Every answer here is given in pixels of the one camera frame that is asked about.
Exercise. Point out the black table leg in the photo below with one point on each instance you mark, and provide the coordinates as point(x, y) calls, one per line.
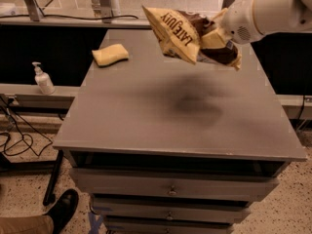
point(50, 197)

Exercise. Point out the tan trouser leg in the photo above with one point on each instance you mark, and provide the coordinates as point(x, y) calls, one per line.
point(41, 224)

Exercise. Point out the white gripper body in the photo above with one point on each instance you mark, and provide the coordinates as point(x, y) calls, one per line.
point(239, 20)

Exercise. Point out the grey drawer cabinet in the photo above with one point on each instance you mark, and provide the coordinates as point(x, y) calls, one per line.
point(219, 135)

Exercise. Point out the top drawer knob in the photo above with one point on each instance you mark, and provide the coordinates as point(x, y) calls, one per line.
point(172, 191)

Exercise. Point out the black shoe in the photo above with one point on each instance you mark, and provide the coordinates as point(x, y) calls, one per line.
point(63, 210)

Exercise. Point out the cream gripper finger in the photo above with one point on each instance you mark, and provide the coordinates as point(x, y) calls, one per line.
point(218, 18)
point(215, 39)

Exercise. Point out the white pump bottle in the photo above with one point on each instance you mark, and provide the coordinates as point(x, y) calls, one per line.
point(43, 79)

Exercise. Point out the brown chip bag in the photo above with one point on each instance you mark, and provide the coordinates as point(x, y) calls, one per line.
point(179, 35)

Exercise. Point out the yellow sponge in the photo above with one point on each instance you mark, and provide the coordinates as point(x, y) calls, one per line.
point(111, 54)

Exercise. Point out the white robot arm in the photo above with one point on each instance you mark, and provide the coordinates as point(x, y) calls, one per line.
point(273, 16)

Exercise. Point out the drawer knob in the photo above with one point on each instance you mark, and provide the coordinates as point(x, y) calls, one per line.
point(172, 191)
point(169, 216)

